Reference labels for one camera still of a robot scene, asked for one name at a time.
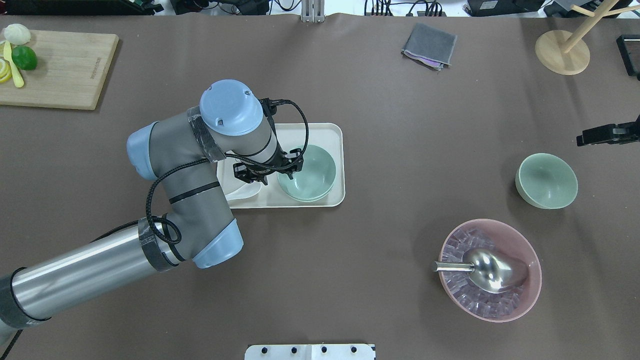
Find green lime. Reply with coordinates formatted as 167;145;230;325
11;45;39;71

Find wooden cutting board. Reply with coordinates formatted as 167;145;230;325
0;29;119;111

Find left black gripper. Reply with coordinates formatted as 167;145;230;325
233;98;306;185

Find pink bowl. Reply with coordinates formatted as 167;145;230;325
438;218;542;323

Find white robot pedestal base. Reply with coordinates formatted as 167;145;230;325
244;342;377;360

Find ice cubes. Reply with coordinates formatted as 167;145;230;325
441;227;524;320

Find cream rabbit tray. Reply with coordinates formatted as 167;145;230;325
216;123;346;209

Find lemon slice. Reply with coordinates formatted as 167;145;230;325
0;57;12;84

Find metal ice scoop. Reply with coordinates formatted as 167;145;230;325
430;248;530;294

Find grey folded cloth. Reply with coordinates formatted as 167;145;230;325
401;23;458;71

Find yellow plastic knife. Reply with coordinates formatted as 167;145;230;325
2;40;25;88

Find white garlic bulb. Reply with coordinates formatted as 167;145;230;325
2;23;32;46

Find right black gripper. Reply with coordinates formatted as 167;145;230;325
576;116;640;147

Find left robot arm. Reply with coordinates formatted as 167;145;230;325
1;79;307;359

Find wooden mug tree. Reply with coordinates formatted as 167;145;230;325
534;0;640;76

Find white ceramic spoon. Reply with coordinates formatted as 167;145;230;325
225;182;263;202

